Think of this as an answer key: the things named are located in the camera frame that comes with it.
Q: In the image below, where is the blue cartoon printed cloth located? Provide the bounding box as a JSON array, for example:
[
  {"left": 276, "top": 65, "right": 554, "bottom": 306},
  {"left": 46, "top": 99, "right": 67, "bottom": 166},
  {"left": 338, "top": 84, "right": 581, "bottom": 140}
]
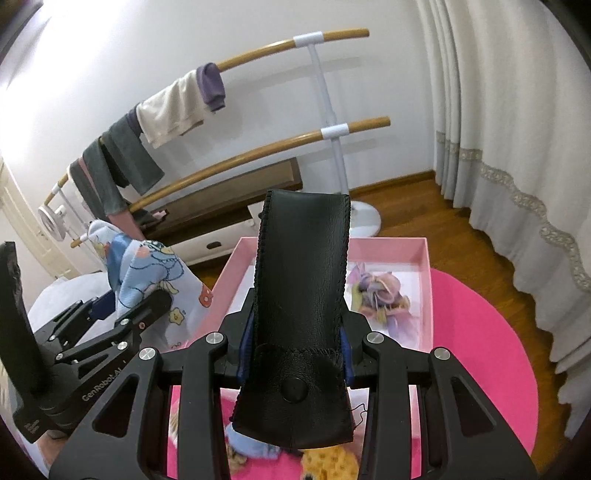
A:
[{"left": 88, "top": 220, "right": 215, "bottom": 354}]

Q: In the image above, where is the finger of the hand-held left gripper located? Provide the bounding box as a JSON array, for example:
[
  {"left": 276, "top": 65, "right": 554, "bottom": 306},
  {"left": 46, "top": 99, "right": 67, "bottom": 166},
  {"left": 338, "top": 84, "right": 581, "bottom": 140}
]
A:
[
  {"left": 33, "top": 294, "right": 117, "bottom": 348},
  {"left": 54, "top": 288, "right": 174, "bottom": 369}
]

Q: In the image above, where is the pale quilted blanket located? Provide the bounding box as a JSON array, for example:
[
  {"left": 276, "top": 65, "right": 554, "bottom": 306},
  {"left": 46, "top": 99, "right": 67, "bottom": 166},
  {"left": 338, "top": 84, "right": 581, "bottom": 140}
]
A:
[{"left": 25, "top": 270, "right": 116, "bottom": 334}]

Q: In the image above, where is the dark cloth with pink edge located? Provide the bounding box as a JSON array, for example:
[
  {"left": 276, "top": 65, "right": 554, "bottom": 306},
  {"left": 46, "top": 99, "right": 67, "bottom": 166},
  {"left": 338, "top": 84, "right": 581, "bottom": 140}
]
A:
[{"left": 137, "top": 209, "right": 170, "bottom": 228}]

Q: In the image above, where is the light blue mesh cloth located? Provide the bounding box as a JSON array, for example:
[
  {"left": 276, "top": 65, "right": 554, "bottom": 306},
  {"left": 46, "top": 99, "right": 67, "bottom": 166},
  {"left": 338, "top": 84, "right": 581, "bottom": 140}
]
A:
[{"left": 225, "top": 424, "right": 279, "bottom": 462}]

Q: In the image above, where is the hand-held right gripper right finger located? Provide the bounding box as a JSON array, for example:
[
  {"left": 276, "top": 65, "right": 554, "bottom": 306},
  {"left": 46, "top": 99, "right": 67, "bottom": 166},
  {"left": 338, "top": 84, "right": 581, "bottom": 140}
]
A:
[{"left": 341, "top": 302, "right": 539, "bottom": 480}]

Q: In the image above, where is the wooden bench with white drawers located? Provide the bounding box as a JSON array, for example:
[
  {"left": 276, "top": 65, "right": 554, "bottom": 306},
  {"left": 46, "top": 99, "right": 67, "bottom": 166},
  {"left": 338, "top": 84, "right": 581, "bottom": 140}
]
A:
[{"left": 124, "top": 157, "right": 305, "bottom": 267}]

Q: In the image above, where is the grey and pink garment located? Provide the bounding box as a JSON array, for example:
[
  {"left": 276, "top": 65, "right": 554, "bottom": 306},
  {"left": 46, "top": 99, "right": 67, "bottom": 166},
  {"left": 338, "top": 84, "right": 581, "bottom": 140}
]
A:
[{"left": 68, "top": 138, "right": 139, "bottom": 236}]

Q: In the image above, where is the dark grey towel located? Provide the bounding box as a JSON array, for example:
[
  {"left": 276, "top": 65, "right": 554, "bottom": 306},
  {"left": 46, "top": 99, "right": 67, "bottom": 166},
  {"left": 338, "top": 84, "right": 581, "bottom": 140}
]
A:
[{"left": 99, "top": 113, "right": 165, "bottom": 195}]

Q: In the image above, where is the purple cloth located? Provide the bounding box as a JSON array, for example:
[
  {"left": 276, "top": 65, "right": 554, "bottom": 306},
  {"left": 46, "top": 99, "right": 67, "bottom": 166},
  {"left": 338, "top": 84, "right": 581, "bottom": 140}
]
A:
[{"left": 196, "top": 62, "right": 227, "bottom": 114}]

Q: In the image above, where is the pastel fabric scrunchie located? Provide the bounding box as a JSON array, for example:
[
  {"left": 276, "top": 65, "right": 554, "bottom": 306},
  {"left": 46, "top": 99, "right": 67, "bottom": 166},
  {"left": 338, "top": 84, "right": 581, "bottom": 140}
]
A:
[{"left": 346, "top": 262, "right": 413, "bottom": 343}]

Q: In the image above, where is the yellow knitted scrunchie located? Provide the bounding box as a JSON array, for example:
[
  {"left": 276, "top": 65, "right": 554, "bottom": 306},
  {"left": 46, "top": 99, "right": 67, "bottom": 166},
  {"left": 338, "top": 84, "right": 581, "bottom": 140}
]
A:
[{"left": 301, "top": 444, "right": 360, "bottom": 480}]

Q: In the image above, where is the pink box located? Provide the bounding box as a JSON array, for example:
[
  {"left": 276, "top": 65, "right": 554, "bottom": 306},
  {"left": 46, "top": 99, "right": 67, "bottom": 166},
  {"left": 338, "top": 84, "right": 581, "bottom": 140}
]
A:
[{"left": 168, "top": 236, "right": 435, "bottom": 480}]

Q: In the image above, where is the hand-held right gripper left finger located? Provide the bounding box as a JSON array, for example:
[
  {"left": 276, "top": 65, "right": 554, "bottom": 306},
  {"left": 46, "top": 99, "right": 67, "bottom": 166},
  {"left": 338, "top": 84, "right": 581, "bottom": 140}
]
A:
[{"left": 48, "top": 287, "right": 259, "bottom": 480}]

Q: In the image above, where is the cream door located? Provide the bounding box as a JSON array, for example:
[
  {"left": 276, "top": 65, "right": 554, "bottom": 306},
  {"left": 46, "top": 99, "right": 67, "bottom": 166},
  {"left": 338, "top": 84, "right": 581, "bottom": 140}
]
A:
[{"left": 0, "top": 157, "right": 70, "bottom": 283}]

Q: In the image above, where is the white wooden ballet barre stand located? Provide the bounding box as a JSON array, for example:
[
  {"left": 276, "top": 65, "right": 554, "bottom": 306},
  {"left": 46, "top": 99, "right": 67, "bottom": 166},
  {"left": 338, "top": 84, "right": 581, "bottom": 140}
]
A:
[{"left": 44, "top": 28, "right": 392, "bottom": 248}]

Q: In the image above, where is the pink round mat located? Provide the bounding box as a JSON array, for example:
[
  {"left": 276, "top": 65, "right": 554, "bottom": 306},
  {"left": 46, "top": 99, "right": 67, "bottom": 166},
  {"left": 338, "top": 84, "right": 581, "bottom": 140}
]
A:
[{"left": 168, "top": 269, "right": 541, "bottom": 480}]

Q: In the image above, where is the cream cloth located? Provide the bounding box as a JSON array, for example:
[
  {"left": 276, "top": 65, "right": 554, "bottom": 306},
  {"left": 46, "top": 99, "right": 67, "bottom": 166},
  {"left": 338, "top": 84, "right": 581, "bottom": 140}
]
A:
[{"left": 136, "top": 69, "right": 219, "bottom": 149}]

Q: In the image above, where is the black leather pouch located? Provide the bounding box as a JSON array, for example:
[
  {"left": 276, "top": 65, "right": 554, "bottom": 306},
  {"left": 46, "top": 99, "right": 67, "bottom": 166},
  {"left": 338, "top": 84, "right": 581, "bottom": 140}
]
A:
[{"left": 231, "top": 188, "right": 365, "bottom": 450}]

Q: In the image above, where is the cream lace trimmed curtain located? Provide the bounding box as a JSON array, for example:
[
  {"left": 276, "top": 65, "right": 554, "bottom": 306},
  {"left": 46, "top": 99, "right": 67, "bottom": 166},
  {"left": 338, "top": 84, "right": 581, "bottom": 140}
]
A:
[{"left": 414, "top": 0, "right": 591, "bottom": 437}]

